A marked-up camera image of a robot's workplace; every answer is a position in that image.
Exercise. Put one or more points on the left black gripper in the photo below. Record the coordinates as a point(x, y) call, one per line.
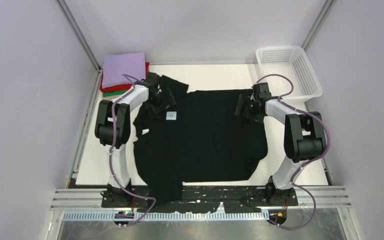
point(165, 99)

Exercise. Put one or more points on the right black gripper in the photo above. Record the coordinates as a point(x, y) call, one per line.
point(245, 108)

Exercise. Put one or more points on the black t shirt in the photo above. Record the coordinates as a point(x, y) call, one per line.
point(200, 139)

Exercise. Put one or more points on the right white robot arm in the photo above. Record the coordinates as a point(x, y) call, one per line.
point(304, 138)

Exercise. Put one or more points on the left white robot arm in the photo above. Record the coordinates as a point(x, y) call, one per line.
point(113, 128)

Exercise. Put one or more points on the folded red t shirt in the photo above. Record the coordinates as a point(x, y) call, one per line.
point(119, 75)

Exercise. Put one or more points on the folded lavender t shirt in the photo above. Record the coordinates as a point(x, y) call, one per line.
point(136, 56)

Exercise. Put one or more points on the folded green t shirt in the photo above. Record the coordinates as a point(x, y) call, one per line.
point(110, 93)

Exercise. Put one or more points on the white plastic basket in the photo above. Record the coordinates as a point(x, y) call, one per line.
point(290, 70)

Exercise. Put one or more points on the white slotted cable duct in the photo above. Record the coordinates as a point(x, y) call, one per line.
point(129, 216)

